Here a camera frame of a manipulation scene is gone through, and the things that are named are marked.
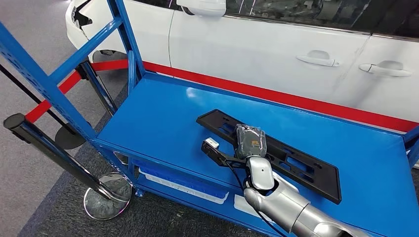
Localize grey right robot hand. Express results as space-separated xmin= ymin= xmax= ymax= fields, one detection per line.
xmin=235 ymin=123 xmax=267 ymax=161

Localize black plastic panel part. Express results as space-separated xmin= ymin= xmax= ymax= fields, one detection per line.
xmin=196 ymin=109 xmax=343 ymax=205

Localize blue metal shelf rack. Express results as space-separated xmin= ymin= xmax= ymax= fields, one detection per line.
xmin=0 ymin=0 xmax=419 ymax=237

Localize red barrier belt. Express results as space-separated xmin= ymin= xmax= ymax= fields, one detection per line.
xmin=25 ymin=59 xmax=419 ymax=133

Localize white car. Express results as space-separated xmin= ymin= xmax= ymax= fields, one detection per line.
xmin=65 ymin=0 xmax=419 ymax=123

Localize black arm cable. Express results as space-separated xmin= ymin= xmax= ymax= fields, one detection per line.
xmin=226 ymin=161 xmax=289 ymax=237

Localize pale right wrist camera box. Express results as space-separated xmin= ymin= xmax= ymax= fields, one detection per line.
xmin=200 ymin=137 xmax=248 ymax=168

